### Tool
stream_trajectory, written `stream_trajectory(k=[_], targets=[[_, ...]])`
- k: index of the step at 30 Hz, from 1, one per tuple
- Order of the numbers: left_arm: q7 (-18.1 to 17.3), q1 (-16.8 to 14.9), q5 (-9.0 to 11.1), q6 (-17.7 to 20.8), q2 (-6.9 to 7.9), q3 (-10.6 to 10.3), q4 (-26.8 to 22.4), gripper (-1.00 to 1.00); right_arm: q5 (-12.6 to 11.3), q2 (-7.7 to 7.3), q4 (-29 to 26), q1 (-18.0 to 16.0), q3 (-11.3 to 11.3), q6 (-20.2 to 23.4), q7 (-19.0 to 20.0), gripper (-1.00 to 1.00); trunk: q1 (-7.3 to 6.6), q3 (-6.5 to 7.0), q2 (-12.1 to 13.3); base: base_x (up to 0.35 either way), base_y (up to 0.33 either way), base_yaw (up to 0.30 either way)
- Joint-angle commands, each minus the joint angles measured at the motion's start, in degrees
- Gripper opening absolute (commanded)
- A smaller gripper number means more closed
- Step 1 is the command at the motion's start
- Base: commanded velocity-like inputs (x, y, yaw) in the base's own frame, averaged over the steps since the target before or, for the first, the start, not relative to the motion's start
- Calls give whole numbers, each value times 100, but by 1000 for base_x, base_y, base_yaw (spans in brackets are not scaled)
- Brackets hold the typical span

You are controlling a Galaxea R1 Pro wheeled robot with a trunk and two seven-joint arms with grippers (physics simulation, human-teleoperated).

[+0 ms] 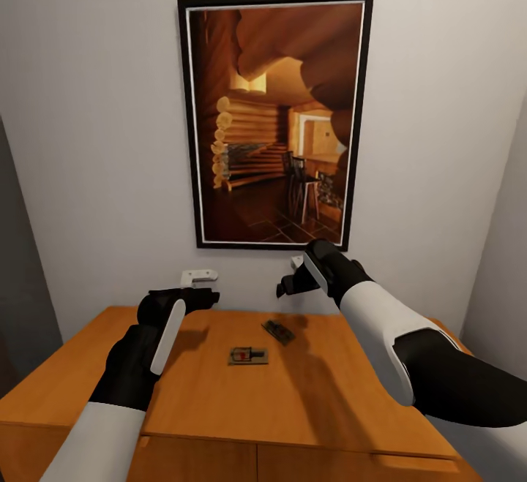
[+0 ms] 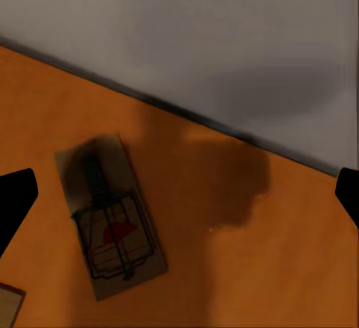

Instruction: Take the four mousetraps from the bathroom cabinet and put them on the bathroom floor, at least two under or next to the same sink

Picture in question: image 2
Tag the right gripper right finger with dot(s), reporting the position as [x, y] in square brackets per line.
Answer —
[347, 191]

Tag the mousetrap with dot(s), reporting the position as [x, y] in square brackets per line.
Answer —
[114, 232]
[10, 303]

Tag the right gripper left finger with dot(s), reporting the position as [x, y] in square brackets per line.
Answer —
[18, 191]

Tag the cabinet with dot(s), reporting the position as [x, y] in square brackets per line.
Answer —
[250, 239]

